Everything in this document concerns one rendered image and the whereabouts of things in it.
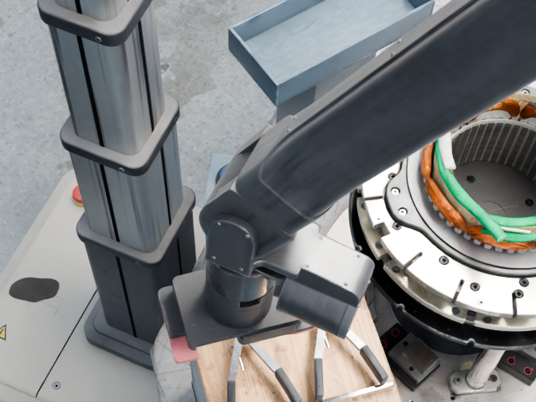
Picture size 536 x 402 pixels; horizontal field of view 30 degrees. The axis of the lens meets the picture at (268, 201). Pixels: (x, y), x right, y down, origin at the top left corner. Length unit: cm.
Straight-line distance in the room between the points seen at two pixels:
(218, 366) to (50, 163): 147
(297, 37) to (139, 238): 41
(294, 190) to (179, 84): 190
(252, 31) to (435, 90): 76
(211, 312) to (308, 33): 56
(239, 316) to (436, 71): 34
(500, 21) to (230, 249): 28
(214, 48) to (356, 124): 203
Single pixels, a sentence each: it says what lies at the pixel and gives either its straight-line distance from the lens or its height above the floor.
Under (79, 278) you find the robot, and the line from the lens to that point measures 198.
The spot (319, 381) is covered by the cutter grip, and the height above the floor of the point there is 110.
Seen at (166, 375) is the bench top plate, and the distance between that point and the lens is 133.
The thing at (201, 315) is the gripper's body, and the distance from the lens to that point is 84.
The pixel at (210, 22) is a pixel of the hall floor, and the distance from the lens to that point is 266.
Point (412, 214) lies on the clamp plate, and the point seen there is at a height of 110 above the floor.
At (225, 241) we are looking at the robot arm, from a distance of 69.
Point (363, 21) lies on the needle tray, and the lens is 132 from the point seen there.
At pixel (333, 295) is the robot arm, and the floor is 136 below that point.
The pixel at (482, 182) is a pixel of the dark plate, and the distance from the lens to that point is 121.
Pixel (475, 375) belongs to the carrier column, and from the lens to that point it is 129.
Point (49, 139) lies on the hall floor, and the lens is 247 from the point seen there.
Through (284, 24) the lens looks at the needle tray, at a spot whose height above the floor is 102.
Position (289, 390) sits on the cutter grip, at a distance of 99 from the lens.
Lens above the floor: 203
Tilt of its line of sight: 60 degrees down
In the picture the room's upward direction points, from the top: 3 degrees clockwise
